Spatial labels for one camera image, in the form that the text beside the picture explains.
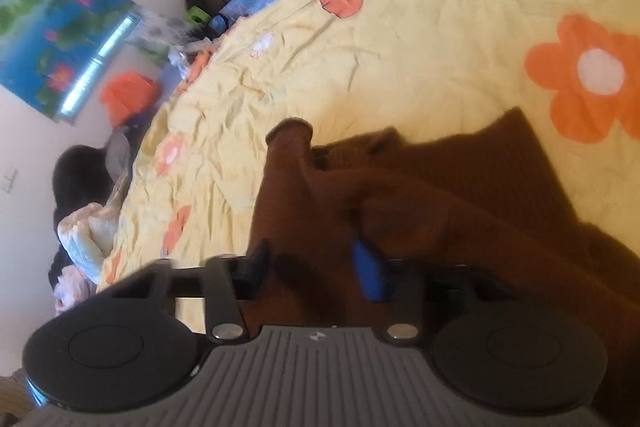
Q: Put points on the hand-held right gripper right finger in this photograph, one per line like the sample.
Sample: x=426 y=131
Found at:
x=369 y=272

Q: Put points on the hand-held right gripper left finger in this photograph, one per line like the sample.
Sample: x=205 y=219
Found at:
x=260 y=264

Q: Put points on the brown knitted sweater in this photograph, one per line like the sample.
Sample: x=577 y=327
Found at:
x=450 y=207

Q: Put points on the grey cloth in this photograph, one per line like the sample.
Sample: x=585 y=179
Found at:
x=117 y=154

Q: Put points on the pink cloth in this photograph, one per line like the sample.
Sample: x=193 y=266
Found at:
x=72 y=289

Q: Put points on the black fuzzy cloth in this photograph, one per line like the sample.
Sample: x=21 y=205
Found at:
x=80 y=182

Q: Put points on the orange cloth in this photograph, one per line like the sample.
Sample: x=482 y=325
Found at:
x=127 y=99

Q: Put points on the yellow floral bedsheet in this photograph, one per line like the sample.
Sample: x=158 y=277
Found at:
x=425 y=32

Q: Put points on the green item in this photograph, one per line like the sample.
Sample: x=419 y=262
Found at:
x=197 y=14

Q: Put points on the lotus pond wall poster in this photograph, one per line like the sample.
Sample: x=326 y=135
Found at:
x=45 y=27

